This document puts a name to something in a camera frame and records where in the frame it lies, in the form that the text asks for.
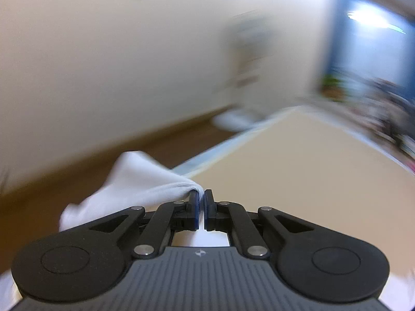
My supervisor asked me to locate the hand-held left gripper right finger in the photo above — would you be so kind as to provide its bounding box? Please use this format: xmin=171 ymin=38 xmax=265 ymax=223
xmin=204 ymin=189 xmax=312 ymax=259

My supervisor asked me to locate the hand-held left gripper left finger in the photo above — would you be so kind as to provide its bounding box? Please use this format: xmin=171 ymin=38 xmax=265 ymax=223
xmin=87 ymin=190 xmax=199 ymax=260

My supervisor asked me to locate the white small shirt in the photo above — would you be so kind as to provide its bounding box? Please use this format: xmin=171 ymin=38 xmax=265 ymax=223
xmin=59 ymin=151 xmax=231 ymax=249

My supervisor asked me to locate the light bed sheet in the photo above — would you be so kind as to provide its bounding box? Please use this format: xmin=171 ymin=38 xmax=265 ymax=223
xmin=171 ymin=108 xmax=294 ymax=174

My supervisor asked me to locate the beige bed mat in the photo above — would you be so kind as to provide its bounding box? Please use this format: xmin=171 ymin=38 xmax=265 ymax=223
xmin=191 ymin=105 xmax=415 ymax=260

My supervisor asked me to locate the white standing fan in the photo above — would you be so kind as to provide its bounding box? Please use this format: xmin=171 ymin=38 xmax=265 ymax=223
xmin=212 ymin=13 xmax=276 ymax=132

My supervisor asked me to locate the potted green plant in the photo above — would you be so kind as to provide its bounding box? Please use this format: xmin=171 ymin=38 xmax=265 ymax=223
xmin=320 ymin=73 xmax=345 ymax=95

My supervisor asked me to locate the blue curtain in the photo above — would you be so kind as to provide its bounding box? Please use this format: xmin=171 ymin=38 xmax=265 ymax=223
xmin=323 ymin=0 xmax=348 ymax=80

